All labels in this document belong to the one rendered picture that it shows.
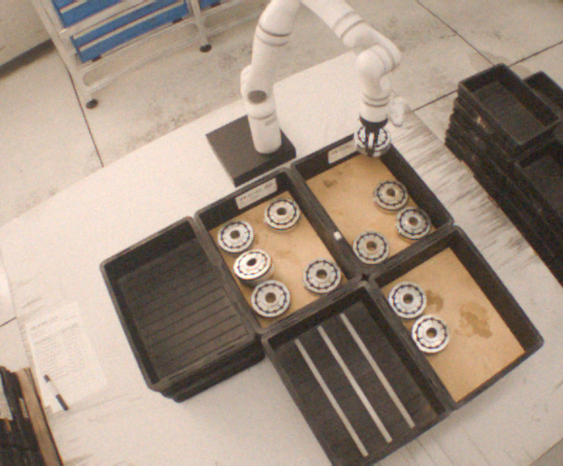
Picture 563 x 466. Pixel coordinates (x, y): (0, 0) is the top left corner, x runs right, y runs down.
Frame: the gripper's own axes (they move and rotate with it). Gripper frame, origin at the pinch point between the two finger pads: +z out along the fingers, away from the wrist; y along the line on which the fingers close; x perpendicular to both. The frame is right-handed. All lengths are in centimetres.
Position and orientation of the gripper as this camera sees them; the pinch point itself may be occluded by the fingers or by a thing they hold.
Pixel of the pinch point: (371, 145)
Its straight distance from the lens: 134.0
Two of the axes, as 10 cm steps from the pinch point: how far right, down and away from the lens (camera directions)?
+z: 0.9, 4.7, 8.8
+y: -2.2, 8.7, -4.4
